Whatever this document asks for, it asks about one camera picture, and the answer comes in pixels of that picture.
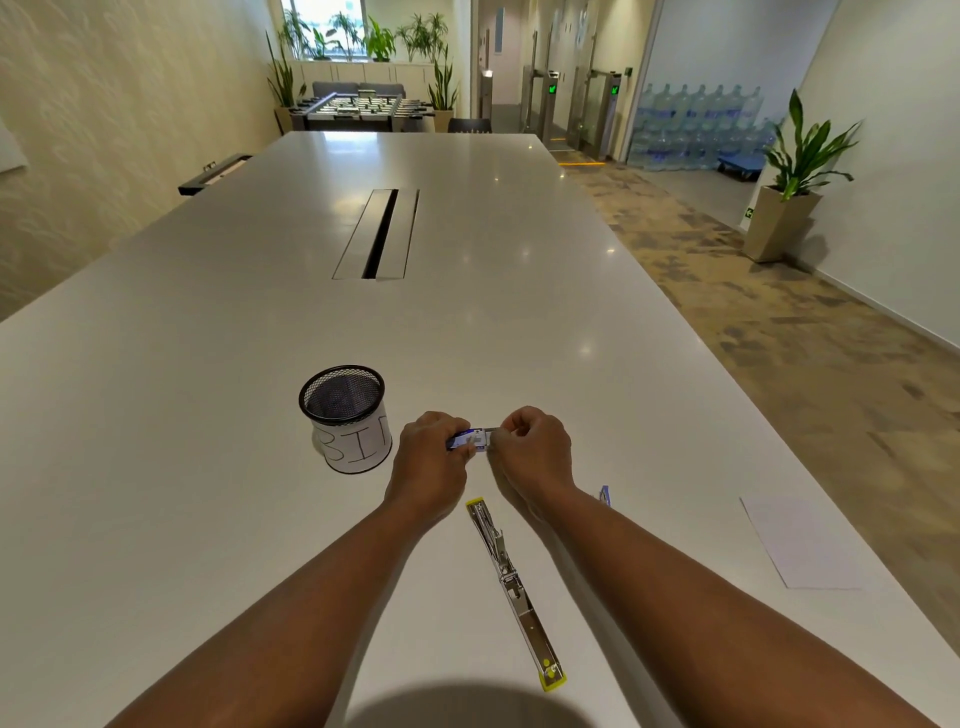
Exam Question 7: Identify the white low cabinet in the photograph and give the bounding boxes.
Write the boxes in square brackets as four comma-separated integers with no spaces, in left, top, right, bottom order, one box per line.
[291,60,439,100]

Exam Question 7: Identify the black mesh cup paper label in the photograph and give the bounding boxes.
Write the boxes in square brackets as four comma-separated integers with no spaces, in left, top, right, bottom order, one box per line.
[298,365,394,475]

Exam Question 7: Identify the black chair armrest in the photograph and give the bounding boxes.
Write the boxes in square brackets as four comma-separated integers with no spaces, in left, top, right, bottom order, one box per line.
[177,153,254,198]

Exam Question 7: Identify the stack of blue water bottles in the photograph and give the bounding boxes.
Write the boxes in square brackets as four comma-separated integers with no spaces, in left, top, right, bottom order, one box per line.
[626,82,785,172]

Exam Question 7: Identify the open silver stapler yellow ends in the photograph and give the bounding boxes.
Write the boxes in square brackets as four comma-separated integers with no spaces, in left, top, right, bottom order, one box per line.
[465,497,568,693]

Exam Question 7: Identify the person's left forearm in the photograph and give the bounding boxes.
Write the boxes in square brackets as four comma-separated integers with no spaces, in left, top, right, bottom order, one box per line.
[105,491,459,728]

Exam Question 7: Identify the white paper on wall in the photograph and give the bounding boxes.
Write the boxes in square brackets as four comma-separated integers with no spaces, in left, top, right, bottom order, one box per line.
[0,120,30,178]

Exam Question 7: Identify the blue platform trolley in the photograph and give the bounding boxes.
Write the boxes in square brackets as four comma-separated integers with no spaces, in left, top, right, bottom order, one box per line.
[717,153,768,183]

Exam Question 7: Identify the person's right hand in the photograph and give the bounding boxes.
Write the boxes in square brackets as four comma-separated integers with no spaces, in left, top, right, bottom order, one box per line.
[486,405,577,508]

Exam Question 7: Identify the turnstile gate green light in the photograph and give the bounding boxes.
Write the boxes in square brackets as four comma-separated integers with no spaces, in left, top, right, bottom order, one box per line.
[567,69,625,161]
[521,67,565,142]

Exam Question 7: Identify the white paper sheet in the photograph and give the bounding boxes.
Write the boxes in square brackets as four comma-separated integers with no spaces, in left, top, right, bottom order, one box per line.
[739,495,865,591]

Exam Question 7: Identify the row of window plants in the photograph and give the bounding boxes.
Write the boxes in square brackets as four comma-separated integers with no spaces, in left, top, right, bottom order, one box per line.
[280,9,450,64]

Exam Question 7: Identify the person's left hand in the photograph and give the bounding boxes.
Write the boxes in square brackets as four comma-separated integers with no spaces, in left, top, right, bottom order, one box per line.
[384,411,477,519]

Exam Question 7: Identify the broad-leaf plant tall beige planter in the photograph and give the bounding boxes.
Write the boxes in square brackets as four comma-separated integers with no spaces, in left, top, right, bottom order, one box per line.
[742,90,862,264]

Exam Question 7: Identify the table cable slot cover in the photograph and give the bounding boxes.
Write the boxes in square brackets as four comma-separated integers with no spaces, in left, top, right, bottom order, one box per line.
[332,188,420,282]

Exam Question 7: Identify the foosball table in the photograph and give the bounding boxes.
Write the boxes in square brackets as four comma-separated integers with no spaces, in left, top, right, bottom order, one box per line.
[290,90,437,134]

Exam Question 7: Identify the snake plant in beige planter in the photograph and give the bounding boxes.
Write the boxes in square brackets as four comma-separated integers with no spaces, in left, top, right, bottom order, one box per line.
[264,31,307,136]
[427,46,460,134]

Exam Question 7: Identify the person's right forearm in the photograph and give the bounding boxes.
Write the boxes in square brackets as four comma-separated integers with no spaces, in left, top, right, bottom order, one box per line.
[525,483,943,728]

